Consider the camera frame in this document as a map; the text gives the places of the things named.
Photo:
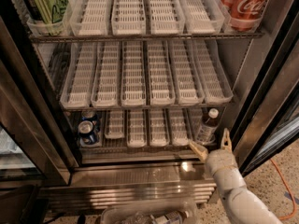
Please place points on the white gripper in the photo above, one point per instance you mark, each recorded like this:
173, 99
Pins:
219, 161

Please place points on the brown drink plastic bottle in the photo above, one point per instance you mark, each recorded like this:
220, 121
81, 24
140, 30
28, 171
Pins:
207, 126

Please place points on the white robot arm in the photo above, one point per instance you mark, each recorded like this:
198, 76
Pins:
240, 204

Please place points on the open fridge door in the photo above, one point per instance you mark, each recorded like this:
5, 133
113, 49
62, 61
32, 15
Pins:
263, 70

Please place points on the bottle lying in bin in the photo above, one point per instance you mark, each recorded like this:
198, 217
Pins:
174, 217

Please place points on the stainless fridge base grille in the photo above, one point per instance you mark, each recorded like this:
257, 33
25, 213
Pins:
94, 189

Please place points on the left glass fridge door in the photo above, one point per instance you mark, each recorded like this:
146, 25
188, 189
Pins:
31, 117

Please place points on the clear plastic bin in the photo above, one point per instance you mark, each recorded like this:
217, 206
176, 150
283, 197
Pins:
115, 214

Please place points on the blue soda can rear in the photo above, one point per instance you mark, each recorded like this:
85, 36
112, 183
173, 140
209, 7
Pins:
92, 117

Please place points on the blue soda can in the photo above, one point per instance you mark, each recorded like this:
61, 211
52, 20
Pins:
92, 117
87, 133

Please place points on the blue soda can front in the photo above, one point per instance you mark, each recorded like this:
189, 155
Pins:
87, 133

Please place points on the red cola can front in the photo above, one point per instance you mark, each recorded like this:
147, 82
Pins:
244, 13

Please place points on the green soda can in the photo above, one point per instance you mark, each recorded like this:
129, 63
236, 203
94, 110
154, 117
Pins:
49, 13

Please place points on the bottom wire shelf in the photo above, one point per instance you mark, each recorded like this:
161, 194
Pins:
117, 149

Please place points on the wire shelf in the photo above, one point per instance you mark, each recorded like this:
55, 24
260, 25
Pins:
120, 38
125, 107
117, 149

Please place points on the top wire shelf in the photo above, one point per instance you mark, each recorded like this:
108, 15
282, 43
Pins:
120, 38

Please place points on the middle wire shelf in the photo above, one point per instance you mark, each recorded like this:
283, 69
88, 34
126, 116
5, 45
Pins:
125, 107

